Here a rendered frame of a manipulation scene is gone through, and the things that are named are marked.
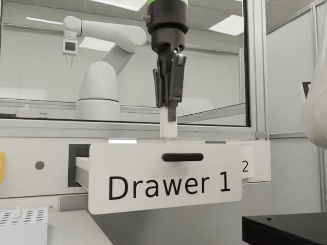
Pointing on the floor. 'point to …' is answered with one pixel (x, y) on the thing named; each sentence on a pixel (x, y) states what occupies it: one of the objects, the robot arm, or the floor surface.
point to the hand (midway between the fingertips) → (168, 122)
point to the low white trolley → (74, 229)
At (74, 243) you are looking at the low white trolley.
